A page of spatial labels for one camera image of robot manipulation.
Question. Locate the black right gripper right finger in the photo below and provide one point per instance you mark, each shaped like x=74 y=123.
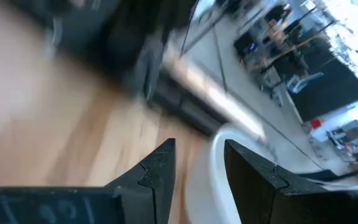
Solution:
x=259 y=196

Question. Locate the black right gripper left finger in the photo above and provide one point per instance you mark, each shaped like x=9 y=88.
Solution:
x=154 y=193

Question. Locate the large white bowl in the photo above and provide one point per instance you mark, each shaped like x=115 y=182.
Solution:
x=216 y=186

